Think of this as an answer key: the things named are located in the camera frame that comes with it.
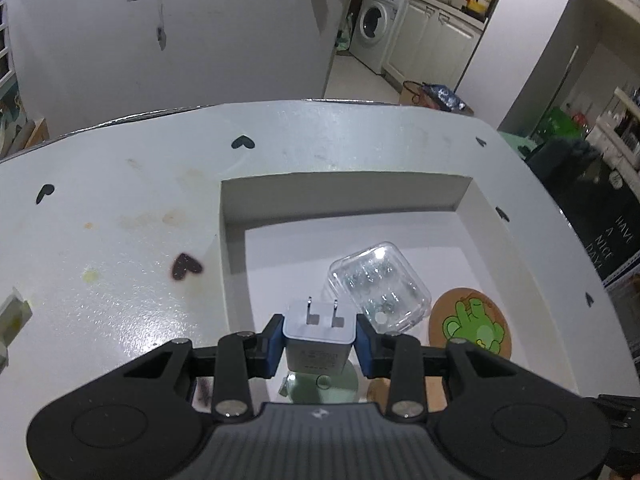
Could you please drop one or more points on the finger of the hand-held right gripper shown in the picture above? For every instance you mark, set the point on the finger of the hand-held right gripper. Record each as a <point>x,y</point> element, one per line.
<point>622,410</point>

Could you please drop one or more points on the blue patterned bag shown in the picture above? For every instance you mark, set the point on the blue patterned bag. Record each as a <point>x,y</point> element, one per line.
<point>442,96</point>

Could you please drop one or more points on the black lettered sign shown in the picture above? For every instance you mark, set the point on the black lettered sign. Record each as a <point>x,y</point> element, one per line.
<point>602,240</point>

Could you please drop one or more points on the frog print cork coaster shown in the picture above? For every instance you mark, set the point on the frog print cork coaster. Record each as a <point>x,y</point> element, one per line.
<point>472,327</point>

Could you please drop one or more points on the black heart sticker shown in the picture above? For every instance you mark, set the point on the black heart sticker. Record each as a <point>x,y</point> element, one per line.
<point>44,193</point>
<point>242,142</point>

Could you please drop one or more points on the green patterned bag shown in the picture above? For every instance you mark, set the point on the green patterned bag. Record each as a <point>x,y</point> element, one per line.
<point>344,35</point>

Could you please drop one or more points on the bright green bag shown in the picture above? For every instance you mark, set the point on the bright green bag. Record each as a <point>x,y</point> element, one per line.
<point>560,122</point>

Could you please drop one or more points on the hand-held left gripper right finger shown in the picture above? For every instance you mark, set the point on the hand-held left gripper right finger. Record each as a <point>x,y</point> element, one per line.
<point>365,350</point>

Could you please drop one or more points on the dark red heart sticker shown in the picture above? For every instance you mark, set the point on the dark red heart sticker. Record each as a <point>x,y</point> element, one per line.
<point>185,266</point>

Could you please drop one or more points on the leaning picture frames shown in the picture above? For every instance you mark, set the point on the leaning picture frames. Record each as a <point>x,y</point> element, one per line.
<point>20,132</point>

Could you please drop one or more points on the plain cork coaster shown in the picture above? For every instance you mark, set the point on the plain cork coaster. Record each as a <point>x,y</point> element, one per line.
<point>380,392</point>

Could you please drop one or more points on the white kitchen cabinet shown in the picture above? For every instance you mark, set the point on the white kitchen cabinet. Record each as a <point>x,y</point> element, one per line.
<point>440,35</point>

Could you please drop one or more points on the dark cloth on chair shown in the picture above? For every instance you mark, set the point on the dark cloth on chair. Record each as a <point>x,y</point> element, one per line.
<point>567,160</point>

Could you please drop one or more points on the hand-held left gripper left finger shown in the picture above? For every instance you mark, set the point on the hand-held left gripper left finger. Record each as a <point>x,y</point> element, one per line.
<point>274,345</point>

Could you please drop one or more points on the white shallow tray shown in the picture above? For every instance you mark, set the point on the white shallow tray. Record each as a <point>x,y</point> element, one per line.
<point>350,200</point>

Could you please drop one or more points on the green round tape measure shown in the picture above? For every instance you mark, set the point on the green round tape measure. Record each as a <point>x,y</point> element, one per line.
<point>305,390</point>

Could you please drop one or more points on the white wall shelf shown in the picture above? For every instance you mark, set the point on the white wall shelf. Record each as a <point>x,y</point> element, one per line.
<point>620,125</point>

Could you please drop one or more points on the hanging dark wall ornament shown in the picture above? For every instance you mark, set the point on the hanging dark wall ornament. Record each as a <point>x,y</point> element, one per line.
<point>161,10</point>

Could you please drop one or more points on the white washing machine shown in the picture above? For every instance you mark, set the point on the white washing machine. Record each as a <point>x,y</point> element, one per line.
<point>374,20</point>

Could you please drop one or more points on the white wall charger plug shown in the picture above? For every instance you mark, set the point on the white wall charger plug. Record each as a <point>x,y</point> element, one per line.
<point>315,352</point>

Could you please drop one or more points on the clear plastic box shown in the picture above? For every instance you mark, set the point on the clear plastic box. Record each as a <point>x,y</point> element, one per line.
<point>380,285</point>

